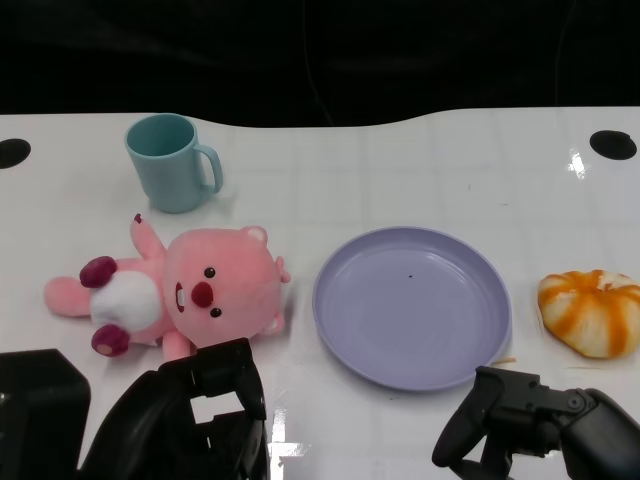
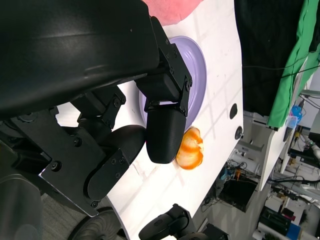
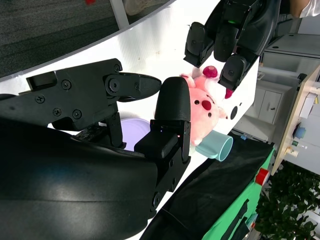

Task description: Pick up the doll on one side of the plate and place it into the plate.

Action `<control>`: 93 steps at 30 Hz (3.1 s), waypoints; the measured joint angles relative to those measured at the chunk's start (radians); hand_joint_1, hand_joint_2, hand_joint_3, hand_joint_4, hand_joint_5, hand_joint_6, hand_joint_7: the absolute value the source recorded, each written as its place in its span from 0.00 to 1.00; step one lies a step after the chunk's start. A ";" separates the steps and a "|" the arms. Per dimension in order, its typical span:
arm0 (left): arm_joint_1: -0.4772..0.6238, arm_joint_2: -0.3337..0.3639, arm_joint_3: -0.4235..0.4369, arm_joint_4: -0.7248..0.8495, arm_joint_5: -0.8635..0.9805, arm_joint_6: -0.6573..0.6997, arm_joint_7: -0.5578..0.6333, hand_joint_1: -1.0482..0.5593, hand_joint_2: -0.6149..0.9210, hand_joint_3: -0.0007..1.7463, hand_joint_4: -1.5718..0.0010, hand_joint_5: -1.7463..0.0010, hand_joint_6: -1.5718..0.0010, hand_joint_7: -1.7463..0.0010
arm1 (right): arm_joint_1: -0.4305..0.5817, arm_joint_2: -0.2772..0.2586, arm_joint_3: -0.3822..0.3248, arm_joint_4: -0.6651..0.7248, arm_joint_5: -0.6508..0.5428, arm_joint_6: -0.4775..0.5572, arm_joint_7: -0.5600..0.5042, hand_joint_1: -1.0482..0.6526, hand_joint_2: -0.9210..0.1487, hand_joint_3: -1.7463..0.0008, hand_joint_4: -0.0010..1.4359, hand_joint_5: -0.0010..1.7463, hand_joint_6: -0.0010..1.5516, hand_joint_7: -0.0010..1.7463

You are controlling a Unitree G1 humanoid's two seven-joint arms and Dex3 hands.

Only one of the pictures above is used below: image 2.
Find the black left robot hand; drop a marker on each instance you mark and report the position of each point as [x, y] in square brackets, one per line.
[75, 50]

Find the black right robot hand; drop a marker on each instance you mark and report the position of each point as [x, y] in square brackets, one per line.
[170, 222]

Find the pink plush pig doll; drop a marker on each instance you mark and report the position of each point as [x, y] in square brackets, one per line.
[170, 11]

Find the lilac round plastic plate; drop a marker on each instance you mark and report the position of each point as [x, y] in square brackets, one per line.
[196, 75]

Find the grey ribbed round object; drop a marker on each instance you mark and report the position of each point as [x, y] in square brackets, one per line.
[97, 227]

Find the black box under desk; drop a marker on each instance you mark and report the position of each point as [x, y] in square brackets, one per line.
[237, 195]

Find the orange striped toy bread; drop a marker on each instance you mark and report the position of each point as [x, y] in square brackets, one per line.
[191, 152]

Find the black round table grommet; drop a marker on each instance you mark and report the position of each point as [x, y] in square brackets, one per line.
[233, 111]
[238, 132]

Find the white desk panel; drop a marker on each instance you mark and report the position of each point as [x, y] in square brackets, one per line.
[272, 150]

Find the black backdrop curtain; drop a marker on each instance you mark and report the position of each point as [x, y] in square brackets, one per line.
[265, 50]

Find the green hanging cloth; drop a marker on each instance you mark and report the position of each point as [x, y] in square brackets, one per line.
[290, 75]

